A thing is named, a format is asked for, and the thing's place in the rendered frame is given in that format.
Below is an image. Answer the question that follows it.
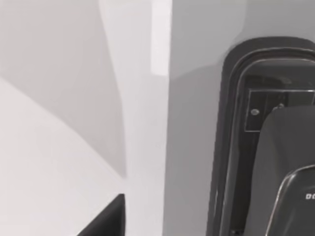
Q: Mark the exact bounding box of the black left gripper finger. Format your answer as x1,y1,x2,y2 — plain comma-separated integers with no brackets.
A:
75,193,126,236

